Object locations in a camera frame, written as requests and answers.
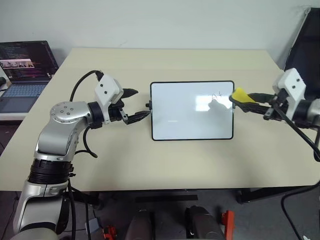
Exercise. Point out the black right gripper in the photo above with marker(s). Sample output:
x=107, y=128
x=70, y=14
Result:
x=277, y=112

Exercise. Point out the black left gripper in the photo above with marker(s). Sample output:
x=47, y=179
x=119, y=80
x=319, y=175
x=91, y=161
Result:
x=116, y=112

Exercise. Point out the yellow eraser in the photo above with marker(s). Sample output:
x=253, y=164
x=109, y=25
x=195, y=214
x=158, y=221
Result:
x=241, y=95

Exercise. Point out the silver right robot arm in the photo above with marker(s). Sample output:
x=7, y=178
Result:
x=310, y=110

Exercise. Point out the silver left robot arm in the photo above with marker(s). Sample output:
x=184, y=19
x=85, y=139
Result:
x=62, y=112

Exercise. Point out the black-framed small whiteboard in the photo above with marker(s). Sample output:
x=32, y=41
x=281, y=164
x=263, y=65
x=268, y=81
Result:
x=180, y=112

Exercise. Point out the black chair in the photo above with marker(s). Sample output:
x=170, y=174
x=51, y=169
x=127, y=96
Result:
x=305, y=50

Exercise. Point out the open grey laptop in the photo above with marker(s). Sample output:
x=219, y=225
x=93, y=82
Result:
x=25, y=75

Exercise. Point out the dark rounded shape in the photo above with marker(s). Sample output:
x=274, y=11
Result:
x=202, y=222
x=140, y=225

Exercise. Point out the orange clamp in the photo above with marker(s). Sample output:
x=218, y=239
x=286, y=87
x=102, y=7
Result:
x=110, y=233
x=228, y=222

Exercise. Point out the grey floor box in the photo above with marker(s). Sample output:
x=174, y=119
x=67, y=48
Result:
x=93, y=225

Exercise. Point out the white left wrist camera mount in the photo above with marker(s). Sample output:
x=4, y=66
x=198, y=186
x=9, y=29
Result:
x=107, y=87

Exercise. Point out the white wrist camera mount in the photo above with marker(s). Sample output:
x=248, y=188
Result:
x=292, y=82
x=107, y=87

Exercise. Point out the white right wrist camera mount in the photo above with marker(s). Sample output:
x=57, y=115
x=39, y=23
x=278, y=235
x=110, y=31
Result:
x=292, y=82

